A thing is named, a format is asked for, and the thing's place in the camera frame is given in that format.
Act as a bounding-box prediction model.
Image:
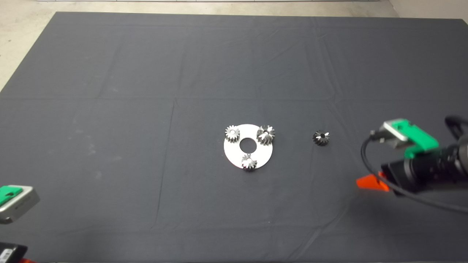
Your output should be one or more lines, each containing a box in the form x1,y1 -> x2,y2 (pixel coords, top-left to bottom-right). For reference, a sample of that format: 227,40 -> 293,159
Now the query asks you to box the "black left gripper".
0,242 -> 37,263

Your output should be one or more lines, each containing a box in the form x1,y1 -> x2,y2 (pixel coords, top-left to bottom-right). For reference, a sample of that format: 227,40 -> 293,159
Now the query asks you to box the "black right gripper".
356,149 -> 452,195

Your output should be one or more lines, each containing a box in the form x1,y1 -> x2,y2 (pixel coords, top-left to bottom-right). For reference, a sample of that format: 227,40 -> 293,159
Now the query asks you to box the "small steel gear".
241,153 -> 258,172
312,130 -> 331,147
224,125 -> 241,143

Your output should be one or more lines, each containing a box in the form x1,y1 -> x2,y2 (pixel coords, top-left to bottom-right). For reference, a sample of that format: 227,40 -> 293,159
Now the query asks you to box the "larger steel gear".
256,125 -> 276,146

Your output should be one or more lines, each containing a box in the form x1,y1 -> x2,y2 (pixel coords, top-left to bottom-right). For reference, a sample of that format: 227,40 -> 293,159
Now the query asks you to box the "dark grey table cloth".
0,11 -> 468,263

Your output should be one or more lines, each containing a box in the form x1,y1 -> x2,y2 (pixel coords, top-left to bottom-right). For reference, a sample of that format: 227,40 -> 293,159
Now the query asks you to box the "round metal plate with hole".
223,124 -> 274,170

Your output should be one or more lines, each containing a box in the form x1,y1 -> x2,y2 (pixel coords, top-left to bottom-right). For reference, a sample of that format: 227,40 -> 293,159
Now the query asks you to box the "black camera cable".
361,116 -> 468,214

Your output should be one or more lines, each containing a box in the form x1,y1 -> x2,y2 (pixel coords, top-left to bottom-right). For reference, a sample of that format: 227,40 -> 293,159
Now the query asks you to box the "right wrist camera green mount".
369,118 -> 440,160

